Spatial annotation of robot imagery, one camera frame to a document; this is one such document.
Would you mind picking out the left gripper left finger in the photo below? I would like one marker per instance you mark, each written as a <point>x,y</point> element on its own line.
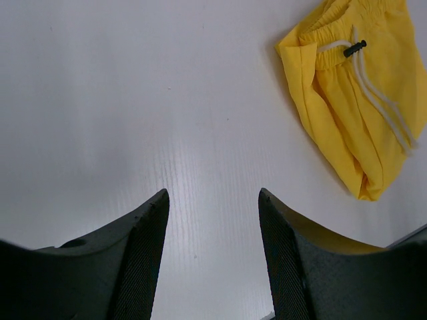
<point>110,273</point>

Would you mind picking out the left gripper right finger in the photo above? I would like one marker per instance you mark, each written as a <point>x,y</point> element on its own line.
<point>315,273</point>

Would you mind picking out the yellow fabric shorts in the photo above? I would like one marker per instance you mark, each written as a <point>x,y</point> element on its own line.
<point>357,80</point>

